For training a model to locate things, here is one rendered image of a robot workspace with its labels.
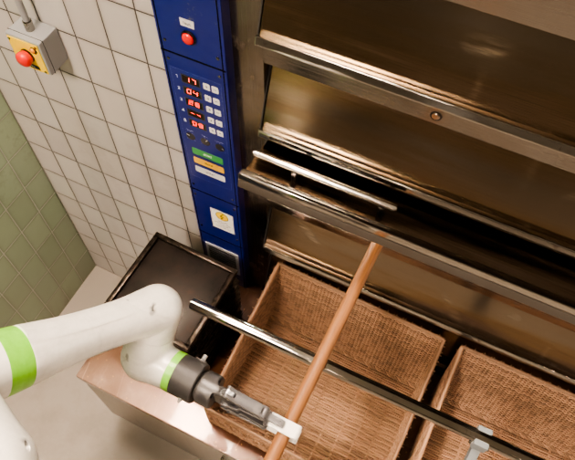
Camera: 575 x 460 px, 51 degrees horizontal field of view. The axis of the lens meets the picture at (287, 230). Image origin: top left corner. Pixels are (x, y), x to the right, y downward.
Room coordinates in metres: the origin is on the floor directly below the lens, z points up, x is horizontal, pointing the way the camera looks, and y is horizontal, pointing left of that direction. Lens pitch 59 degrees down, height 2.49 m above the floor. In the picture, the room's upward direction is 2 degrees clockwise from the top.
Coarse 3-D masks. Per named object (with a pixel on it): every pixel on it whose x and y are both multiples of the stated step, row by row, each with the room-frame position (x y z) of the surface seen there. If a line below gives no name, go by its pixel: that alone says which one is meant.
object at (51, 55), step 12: (36, 24) 1.14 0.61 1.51; (12, 36) 1.10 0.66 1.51; (24, 36) 1.10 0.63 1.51; (36, 36) 1.10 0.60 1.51; (48, 36) 1.10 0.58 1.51; (24, 48) 1.09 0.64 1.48; (36, 48) 1.07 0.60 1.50; (48, 48) 1.09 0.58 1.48; (60, 48) 1.12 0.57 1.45; (36, 60) 1.08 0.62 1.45; (48, 60) 1.08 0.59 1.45; (60, 60) 1.11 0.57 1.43; (48, 72) 1.07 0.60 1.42
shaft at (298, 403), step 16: (368, 256) 0.70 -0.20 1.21; (368, 272) 0.66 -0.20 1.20; (352, 288) 0.62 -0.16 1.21; (352, 304) 0.58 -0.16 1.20; (336, 320) 0.54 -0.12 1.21; (336, 336) 0.50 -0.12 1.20; (320, 352) 0.46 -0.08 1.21; (320, 368) 0.42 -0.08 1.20; (304, 384) 0.39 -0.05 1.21; (304, 400) 0.35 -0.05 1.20; (288, 416) 0.32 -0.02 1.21; (272, 448) 0.25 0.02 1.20
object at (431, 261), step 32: (256, 160) 0.84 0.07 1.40; (288, 160) 0.85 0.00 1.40; (256, 192) 0.75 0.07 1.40; (320, 192) 0.75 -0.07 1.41; (384, 192) 0.77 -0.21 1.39; (384, 224) 0.67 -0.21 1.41; (416, 224) 0.68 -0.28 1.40; (448, 224) 0.69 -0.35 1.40; (480, 224) 0.69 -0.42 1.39; (416, 256) 0.60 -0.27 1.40; (480, 256) 0.60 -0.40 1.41; (512, 256) 0.61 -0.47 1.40; (544, 256) 0.62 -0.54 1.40; (544, 288) 0.53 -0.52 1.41
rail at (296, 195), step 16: (240, 176) 0.77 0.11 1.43; (256, 176) 0.77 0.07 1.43; (272, 192) 0.74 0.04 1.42; (288, 192) 0.73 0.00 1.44; (320, 208) 0.70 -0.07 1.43; (336, 208) 0.69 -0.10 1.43; (352, 224) 0.66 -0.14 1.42; (368, 224) 0.66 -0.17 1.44; (400, 240) 0.62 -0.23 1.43; (416, 240) 0.62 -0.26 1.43; (432, 256) 0.59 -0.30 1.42; (448, 256) 0.59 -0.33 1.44; (480, 272) 0.56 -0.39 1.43; (496, 272) 0.56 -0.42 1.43; (512, 288) 0.53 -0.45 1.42; (528, 288) 0.52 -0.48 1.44; (560, 304) 0.49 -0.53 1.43
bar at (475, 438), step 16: (192, 304) 0.58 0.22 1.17; (208, 304) 0.58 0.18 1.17; (224, 320) 0.54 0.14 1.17; (240, 320) 0.54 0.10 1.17; (256, 336) 0.51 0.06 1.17; (272, 336) 0.51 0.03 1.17; (288, 352) 0.47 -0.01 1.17; (304, 352) 0.47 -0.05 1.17; (336, 368) 0.43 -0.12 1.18; (352, 384) 0.40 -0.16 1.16; (368, 384) 0.40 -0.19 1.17; (384, 400) 0.37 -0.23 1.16; (400, 400) 0.37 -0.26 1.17; (416, 400) 0.37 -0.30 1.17; (432, 416) 0.34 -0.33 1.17; (448, 416) 0.34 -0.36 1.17; (464, 432) 0.30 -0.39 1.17; (480, 432) 0.31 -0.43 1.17; (480, 448) 0.27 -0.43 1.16; (496, 448) 0.27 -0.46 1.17; (512, 448) 0.27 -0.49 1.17
